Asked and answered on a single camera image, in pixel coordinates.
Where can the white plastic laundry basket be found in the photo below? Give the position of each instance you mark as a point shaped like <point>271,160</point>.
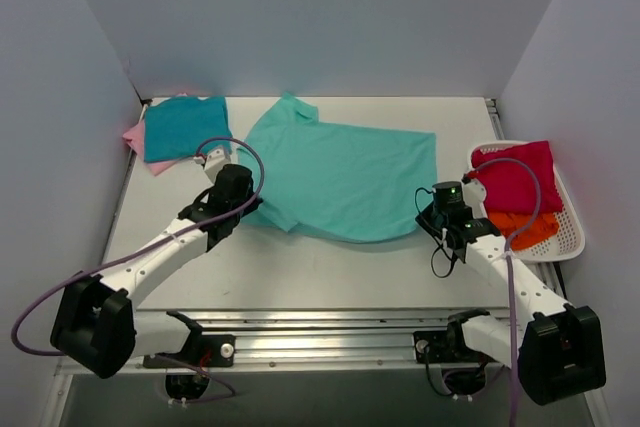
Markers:
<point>569,241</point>

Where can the orange t-shirt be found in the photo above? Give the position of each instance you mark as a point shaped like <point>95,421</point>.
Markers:
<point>543,227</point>

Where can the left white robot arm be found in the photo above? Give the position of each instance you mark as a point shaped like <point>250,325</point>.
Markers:
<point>99,323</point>

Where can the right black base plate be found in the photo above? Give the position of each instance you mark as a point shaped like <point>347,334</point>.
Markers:
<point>433,347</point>

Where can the folded teal t-shirt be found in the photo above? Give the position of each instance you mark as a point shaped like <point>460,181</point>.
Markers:
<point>180,129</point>

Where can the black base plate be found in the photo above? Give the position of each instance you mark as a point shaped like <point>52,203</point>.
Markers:
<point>208,351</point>
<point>433,347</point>

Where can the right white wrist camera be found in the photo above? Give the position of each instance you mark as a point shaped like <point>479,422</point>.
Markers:
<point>474,192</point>

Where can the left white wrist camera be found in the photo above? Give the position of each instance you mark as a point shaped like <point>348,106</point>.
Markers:
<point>213,162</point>

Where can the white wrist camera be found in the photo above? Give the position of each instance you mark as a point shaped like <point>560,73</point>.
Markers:
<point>474,192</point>
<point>213,162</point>

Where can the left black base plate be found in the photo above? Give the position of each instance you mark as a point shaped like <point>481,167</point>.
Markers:
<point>208,351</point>

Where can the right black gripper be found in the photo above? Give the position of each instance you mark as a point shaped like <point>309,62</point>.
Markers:
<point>427,217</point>

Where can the crimson red t-shirt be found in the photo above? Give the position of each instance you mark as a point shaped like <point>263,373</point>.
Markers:
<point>509,186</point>

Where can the aluminium rail frame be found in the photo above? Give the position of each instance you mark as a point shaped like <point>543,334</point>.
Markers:
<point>292,298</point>

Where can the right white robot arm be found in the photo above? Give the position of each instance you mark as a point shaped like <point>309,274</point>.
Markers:
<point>555,348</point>

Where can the folded pink t-shirt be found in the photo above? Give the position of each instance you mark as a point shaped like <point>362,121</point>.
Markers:
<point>137,139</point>

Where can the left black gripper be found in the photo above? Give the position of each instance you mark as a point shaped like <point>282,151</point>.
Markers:
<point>239,175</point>

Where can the mint green t-shirt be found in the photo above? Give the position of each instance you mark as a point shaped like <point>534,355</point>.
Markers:
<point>337,181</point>

